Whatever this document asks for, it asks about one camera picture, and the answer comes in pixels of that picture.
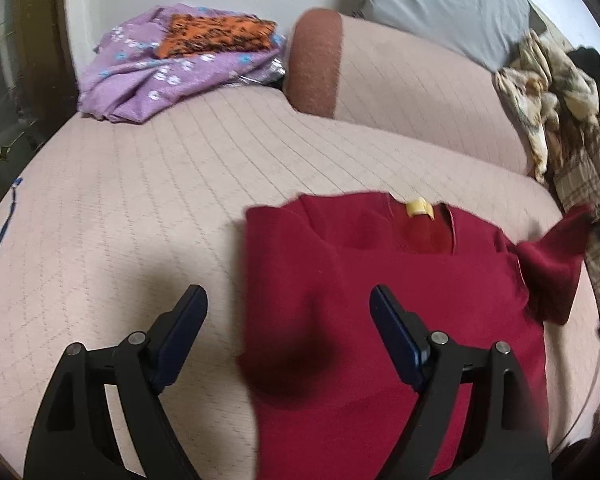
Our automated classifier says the beige floral blanket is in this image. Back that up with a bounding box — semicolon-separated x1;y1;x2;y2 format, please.
493;29;600;183

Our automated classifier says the pink quilted bed cover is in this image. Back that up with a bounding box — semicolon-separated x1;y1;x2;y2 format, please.
0;88;600;479

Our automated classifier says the brown wooden glass cabinet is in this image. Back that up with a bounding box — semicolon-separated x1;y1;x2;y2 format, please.
0;0;78;203

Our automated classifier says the orange black patterned cloth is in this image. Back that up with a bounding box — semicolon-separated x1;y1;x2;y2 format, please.
156;14;277;58

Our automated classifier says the dark red knit sweater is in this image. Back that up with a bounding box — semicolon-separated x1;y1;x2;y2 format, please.
239;192;591;479

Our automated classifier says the purple floral cloth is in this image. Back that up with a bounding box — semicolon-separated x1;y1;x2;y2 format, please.
78;4;285;124

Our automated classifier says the grey pillow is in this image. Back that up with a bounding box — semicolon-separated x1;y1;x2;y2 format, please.
360;0;540;72

